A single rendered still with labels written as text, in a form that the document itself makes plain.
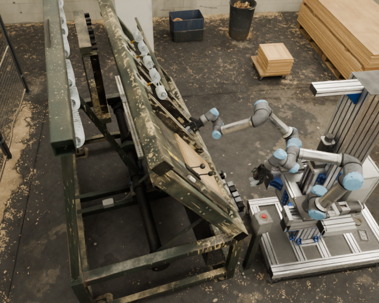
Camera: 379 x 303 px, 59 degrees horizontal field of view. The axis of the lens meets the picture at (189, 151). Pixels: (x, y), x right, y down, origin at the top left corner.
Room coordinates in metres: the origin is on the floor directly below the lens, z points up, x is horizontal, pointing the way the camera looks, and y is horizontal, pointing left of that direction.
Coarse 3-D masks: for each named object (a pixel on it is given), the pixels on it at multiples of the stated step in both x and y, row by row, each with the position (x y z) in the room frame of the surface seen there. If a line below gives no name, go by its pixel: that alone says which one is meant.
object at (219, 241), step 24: (120, 120) 2.83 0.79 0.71; (144, 192) 1.86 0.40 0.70; (144, 216) 1.60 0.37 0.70; (192, 216) 1.82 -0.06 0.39; (216, 240) 1.35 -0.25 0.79; (240, 240) 1.38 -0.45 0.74; (120, 264) 1.12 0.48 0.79; (144, 264) 1.13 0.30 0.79; (168, 264) 1.19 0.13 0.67; (72, 288) 0.94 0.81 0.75; (168, 288) 1.19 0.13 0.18
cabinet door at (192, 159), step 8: (176, 136) 1.94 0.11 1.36; (184, 144) 1.94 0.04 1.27; (184, 152) 1.78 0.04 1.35; (192, 152) 1.96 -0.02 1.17; (192, 160) 1.80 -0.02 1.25; (200, 160) 1.99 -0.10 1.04; (192, 168) 1.63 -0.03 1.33; (200, 168) 1.81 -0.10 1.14; (208, 168) 1.98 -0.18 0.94; (200, 176) 1.65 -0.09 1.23; (208, 176) 1.82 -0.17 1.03; (208, 184) 1.65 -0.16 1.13; (216, 184) 1.82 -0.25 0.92
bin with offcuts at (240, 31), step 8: (232, 0) 6.44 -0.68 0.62; (240, 0) 6.53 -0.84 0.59; (248, 0) 6.51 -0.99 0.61; (232, 8) 6.16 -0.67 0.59; (240, 8) 6.06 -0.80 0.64; (248, 8) 6.07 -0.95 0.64; (232, 16) 6.16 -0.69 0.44; (240, 16) 6.07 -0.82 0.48; (248, 16) 6.10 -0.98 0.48; (232, 24) 6.16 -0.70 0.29; (240, 24) 6.09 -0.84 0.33; (248, 24) 6.14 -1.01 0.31; (232, 32) 6.15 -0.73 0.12; (240, 32) 6.10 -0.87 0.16; (248, 32) 6.21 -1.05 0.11
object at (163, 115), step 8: (136, 72) 1.99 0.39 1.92; (144, 88) 1.95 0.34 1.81; (152, 96) 2.01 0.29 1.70; (152, 104) 1.96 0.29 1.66; (160, 104) 2.03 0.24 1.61; (160, 112) 1.98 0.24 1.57; (168, 112) 2.06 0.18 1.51; (168, 120) 2.00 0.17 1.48; (176, 120) 2.08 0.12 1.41; (176, 128) 2.02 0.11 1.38; (184, 136) 2.05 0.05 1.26; (192, 136) 2.12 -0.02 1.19; (192, 144) 2.07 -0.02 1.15; (200, 152) 2.10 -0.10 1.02
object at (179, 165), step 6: (168, 150) 1.48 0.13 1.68; (174, 162) 1.45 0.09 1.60; (180, 162) 1.49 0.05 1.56; (180, 168) 1.47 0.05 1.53; (186, 174) 1.48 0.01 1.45; (192, 174) 1.49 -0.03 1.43; (198, 180) 1.51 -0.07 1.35; (210, 186) 1.58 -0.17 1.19; (210, 192) 1.55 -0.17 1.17; (216, 192) 1.59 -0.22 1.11; (216, 198) 1.56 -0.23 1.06; (222, 198) 1.59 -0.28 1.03; (222, 204) 1.59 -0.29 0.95; (228, 204) 1.60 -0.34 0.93
